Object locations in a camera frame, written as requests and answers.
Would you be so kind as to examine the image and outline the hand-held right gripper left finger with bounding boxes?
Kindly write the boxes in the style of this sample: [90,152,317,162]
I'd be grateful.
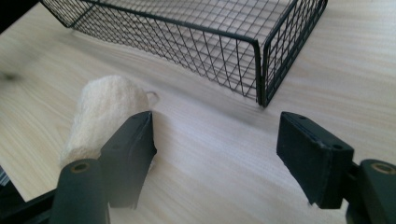
[98,110,158,210]

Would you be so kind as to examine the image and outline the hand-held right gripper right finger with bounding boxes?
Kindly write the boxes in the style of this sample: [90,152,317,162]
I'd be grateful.
[276,111,355,210]

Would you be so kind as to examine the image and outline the white towel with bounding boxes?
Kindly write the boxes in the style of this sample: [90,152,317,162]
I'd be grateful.
[59,74,161,171]

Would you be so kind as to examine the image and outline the black wire mesh basket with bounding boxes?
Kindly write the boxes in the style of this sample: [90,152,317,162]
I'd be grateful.
[39,0,329,108]

